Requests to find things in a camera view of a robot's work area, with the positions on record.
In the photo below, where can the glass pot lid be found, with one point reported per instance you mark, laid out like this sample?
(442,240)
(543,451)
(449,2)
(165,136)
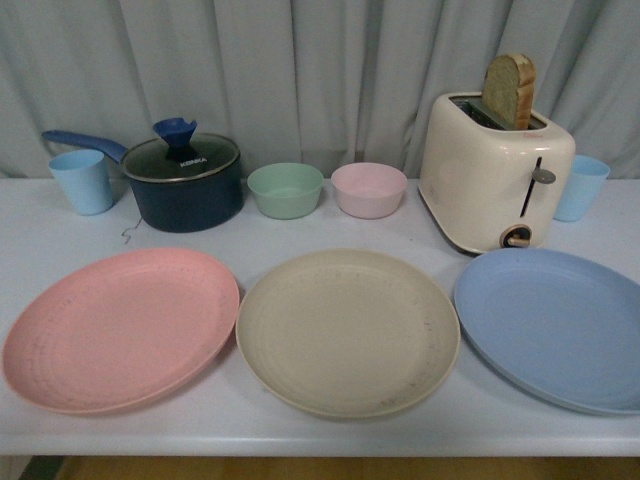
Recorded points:
(178,153)

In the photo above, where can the beige plate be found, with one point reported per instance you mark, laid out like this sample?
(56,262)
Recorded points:
(348,334)

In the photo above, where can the pink plate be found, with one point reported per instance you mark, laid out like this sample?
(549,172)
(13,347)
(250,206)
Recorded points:
(121,332)

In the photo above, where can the grey curtain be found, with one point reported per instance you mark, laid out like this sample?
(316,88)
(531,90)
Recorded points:
(321,82)

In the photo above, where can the light blue cup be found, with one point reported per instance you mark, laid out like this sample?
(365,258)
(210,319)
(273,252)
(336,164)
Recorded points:
(82,175)
(583,185)

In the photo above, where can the bread slice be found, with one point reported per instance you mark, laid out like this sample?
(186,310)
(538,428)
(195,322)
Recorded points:
(508,89)

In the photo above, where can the blue plate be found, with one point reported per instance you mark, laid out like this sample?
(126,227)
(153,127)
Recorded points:
(558,326)

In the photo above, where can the cream toaster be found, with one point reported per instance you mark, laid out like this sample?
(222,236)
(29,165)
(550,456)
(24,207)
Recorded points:
(489,188)

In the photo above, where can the right light blue cup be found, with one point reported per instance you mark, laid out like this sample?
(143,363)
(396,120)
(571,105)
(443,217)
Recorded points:
(583,185)

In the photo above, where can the pink bowl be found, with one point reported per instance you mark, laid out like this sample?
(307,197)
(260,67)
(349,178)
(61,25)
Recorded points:
(368,190)

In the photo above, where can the left light blue cup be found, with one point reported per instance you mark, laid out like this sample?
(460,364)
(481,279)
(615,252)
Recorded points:
(82,175)

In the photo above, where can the green bowl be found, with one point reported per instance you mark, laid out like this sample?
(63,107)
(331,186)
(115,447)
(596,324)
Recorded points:
(286,191)

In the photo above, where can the dark blue saucepan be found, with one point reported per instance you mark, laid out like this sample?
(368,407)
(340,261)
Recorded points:
(180,207)

